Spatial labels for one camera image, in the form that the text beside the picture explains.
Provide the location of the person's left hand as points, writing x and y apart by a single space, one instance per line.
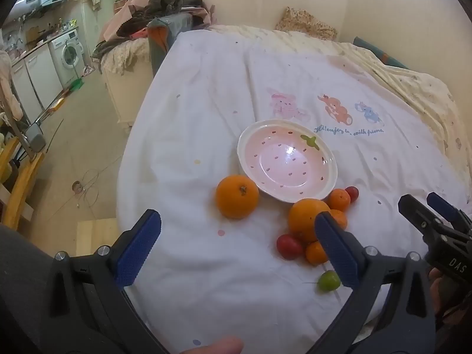
217 347

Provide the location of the floral pillow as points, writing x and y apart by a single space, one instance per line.
306 24

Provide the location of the white printed blanket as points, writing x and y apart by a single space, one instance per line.
191 118

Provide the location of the tape roll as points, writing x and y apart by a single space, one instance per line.
77 188

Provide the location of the cream patterned bedspread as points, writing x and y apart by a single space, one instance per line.
405 77

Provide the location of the person's right hand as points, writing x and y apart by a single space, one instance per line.
435 289

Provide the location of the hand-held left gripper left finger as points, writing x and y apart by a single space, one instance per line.
142 243

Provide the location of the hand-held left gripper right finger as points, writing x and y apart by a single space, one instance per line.
337 250

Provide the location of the teal pillow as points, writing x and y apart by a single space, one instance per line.
383 57

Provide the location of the white dresser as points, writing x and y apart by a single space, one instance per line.
123 97

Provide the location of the small tangerine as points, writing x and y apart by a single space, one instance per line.
338 199
340 219
315 253

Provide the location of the cream lace cloth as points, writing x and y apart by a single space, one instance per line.
121 53

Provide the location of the pink cloth pile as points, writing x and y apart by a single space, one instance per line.
120 16

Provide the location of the white kitchen cabinets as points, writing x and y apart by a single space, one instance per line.
35 77

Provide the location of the large orange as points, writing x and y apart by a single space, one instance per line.
238 196
304 217

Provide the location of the pink strawberry print plate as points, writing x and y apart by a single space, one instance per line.
280 158

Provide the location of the yellow wooden chair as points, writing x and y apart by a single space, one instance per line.
18 188

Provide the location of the grey and orange bag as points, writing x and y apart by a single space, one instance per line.
166 40

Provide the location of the dark camouflage garment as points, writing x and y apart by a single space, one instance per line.
162 2

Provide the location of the green grape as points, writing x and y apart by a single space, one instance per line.
329 281

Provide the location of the green dustpan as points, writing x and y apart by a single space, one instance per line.
76 84

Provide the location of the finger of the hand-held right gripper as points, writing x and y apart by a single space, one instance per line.
444 206
418 215

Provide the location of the red cherry tomato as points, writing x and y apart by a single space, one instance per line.
352 193
290 247

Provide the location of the white washing machine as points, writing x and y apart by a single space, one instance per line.
70 53

